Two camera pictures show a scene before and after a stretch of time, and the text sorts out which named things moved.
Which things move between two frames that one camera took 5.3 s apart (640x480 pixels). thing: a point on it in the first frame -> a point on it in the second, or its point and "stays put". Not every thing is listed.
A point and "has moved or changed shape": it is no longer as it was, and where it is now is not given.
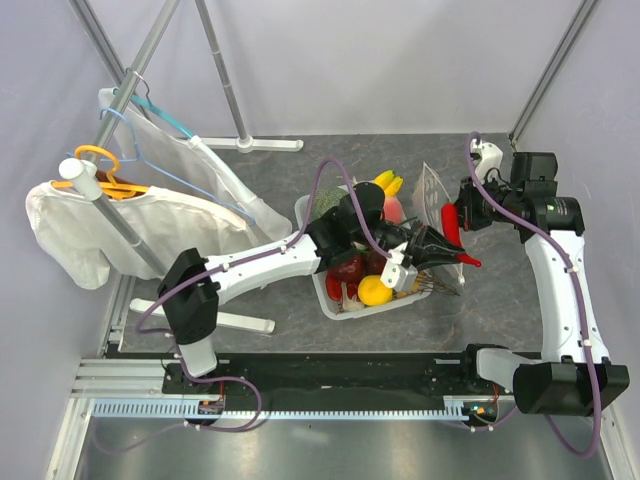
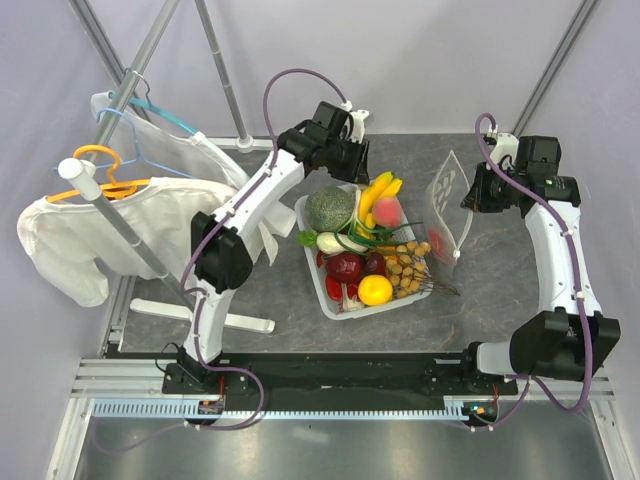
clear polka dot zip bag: [428, 200] has moved or changed shape
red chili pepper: [451, 230] has moved or changed shape
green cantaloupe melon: [325, 199] stays put
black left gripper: [432, 238] -> [358, 172]
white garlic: [352, 304] stays put
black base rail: [407, 375] stays put
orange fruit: [372, 291] stays put
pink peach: [392, 210] stays put
